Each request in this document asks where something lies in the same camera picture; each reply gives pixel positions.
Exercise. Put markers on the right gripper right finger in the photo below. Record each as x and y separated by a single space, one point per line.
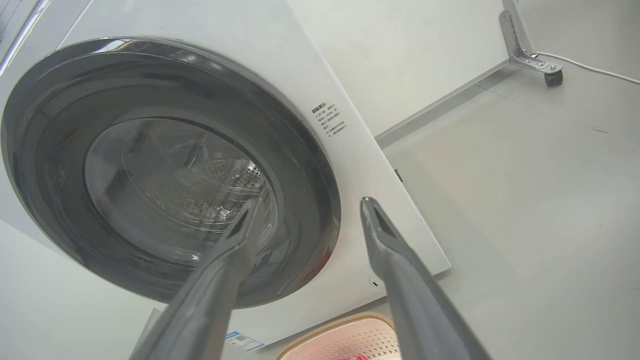
415 300

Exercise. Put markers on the cream perforated laundry basket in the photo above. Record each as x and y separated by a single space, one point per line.
350 337

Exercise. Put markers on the white front-load washing machine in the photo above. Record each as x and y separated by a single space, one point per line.
325 60

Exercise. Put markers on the round drain filter cover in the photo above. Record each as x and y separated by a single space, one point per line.
376 283

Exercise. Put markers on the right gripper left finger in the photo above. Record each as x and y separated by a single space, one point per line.
210 300

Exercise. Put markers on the dark round washer door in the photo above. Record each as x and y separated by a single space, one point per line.
50 150

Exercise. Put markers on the silver metal bracket foot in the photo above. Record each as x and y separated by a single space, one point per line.
520 50

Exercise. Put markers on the red and white garment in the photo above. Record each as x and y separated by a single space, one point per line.
356 357

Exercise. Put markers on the blue energy label sticker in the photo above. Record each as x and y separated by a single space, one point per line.
243 341

